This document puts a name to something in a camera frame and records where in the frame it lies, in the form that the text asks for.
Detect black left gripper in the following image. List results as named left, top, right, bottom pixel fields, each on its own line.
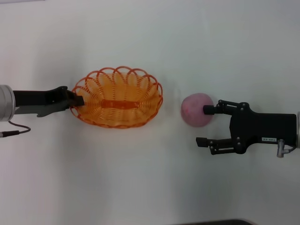
left=13, top=86, right=85, bottom=111

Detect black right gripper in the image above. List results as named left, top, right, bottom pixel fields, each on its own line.
left=195, top=99, right=297, bottom=156

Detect pink peach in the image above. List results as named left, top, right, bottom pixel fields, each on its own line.
left=180, top=92, right=214, bottom=128

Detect orange plastic woven basket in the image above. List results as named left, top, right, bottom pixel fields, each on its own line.
left=71, top=66, right=164, bottom=129

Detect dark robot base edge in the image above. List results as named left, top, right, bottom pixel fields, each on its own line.
left=185, top=218, right=256, bottom=225

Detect grey left arm cable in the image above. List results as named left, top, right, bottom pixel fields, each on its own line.
left=8, top=121, right=32, bottom=135

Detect silver right gripper cable connector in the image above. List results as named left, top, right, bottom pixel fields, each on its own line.
left=276, top=138, right=290, bottom=158

